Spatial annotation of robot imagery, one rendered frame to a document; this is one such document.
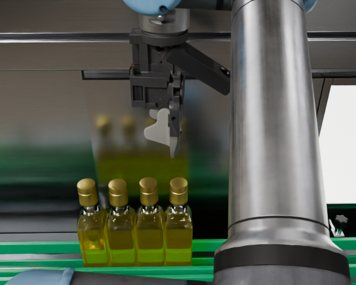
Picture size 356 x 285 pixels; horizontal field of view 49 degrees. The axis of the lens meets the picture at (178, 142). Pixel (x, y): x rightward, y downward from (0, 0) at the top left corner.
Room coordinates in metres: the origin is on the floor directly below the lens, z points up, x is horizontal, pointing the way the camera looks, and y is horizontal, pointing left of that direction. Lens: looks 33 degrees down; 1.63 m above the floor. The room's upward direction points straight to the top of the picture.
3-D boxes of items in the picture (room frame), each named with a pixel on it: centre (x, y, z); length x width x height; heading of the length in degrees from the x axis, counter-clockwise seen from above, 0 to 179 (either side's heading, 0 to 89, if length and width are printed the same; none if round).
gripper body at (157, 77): (0.58, 0.03, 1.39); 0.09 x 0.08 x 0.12; 86
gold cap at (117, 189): (0.58, 0.11, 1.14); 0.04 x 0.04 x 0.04
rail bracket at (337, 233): (0.66, -0.37, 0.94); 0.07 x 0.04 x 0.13; 1
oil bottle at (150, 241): (0.58, 0.06, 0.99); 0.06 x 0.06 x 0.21; 1
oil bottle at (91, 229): (0.58, 0.17, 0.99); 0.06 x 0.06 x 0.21; 0
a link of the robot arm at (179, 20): (0.58, 0.02, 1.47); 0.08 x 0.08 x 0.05
